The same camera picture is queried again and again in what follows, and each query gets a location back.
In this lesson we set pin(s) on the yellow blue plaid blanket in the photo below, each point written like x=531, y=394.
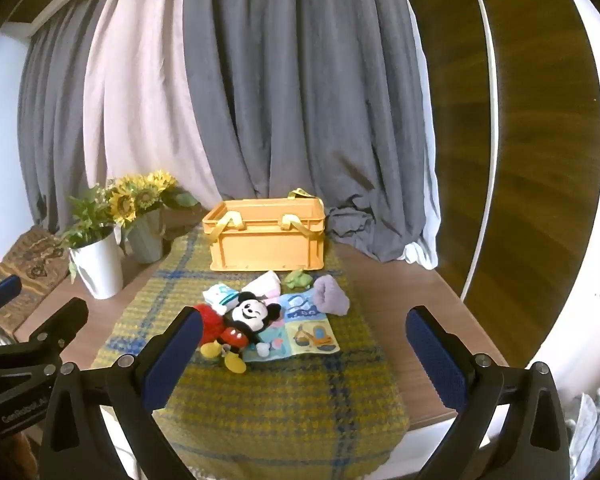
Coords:
x=290, y=410

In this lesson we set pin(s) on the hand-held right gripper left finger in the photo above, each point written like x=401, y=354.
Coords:
x=172, y=360

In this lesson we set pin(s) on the grey white crumpled cloth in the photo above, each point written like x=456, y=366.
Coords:
x=595, y=435

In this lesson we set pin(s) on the vehicle print handkerchief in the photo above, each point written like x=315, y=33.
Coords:
x=305, y=332

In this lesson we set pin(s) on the purple towel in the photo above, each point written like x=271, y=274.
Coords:
x=331, y=296

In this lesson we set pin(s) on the mouse plush toy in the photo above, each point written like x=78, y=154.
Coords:
x=242, y=317

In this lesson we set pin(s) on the grey green vase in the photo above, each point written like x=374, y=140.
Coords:
x=146, y=240

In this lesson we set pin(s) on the brown wooden door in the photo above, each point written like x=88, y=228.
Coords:
x=535, y=135

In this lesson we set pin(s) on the white curtain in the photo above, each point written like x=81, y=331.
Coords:
x=425, y=220

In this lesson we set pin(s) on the green leafy plant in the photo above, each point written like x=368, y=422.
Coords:
x=87, y=215

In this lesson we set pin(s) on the sunflower bouquet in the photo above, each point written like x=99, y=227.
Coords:
x=130, y=200

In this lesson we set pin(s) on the pale pink curtain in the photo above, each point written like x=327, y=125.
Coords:
x=140, y=85

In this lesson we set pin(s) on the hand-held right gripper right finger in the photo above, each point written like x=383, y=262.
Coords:
x=437, y=360

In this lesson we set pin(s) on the white striped cloth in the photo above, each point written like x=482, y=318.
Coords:
x=221, y=297

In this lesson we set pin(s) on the green frog toy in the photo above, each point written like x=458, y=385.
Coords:
x=297, y=280

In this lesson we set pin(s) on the red fluffy plush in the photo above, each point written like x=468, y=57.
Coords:
x=211, y=321

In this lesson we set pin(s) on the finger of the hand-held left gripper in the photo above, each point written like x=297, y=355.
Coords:
x=0, y=291
x=60, y=322

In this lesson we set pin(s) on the grey curtain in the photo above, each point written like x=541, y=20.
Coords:
x=305, y=85
x=50, y=125

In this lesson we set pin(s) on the white plant pot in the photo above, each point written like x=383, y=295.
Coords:
x=100, y=270

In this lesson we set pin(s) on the pink cloth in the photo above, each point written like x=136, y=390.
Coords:
x=262, y=286

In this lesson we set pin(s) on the white pole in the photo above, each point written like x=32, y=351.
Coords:
x=487, y=110

